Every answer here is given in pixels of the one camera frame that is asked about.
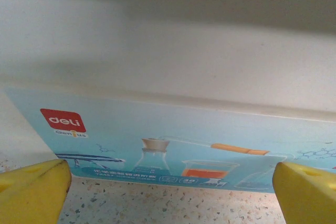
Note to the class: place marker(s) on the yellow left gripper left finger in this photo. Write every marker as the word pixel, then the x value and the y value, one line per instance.
pixel 31 192

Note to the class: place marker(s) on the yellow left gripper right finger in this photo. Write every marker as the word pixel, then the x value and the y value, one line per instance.
pixel 309 197

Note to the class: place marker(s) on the white plastic storage box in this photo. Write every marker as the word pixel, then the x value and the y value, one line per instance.
pixel 168 77

